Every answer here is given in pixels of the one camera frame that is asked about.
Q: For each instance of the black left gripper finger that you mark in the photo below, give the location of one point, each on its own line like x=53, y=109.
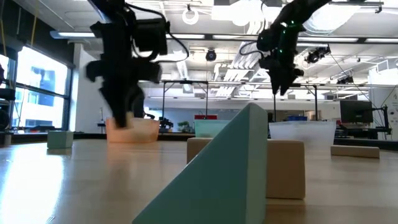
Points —
x=116, y=105
x=136, y=102

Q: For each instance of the green cube block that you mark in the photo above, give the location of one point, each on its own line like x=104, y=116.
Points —
x=60, y=140

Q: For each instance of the natural wood cube block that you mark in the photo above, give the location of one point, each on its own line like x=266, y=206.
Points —
x=286, y=168

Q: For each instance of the large teal wedge block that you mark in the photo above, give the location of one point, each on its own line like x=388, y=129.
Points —
x=224, y=180

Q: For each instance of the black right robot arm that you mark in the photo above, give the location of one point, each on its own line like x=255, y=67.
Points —
x=292, y=15

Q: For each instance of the orange translucent bin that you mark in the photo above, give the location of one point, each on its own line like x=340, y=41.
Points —
x=143, y=132

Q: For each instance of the blue box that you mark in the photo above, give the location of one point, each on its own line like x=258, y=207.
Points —
x=297, y=118

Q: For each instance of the black desk equipment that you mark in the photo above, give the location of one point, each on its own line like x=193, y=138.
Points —
x=165, y=123

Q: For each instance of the clear translucent bin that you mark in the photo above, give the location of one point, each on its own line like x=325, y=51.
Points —
x=311, y=132

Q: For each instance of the green potted plant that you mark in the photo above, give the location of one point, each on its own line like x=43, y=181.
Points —
x=184, y=125

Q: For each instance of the long ceiling light bar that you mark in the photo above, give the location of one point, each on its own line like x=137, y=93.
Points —
x=74, y=34

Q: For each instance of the black track spotlight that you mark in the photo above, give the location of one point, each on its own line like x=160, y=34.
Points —
x=345, y=80

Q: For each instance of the red box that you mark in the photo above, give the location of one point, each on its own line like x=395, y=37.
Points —
x=206, y=117

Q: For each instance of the black computer monitor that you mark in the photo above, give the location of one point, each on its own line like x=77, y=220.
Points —
x=356, y=111

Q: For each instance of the teal translucent bin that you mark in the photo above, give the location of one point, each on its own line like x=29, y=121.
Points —
x=208, y=128

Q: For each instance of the large window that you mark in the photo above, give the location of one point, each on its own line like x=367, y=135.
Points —
x=40, y=71

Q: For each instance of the dark background desk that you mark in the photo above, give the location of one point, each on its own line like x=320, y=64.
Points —
x=360, y=132

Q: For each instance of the flat natural wood block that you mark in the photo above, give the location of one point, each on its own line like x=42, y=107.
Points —
x=354, y=152

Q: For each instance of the black metal frame stand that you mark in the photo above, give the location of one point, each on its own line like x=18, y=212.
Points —
x=186, y=82
x=316, y=102

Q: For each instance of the black ceiling mounted camera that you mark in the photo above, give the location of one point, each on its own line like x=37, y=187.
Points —
x=315, y=56

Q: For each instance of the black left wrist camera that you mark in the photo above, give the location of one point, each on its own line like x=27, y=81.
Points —
x=150, y=35

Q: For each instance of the silver ventilation duct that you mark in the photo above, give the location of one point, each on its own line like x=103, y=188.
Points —
x=317, y=25

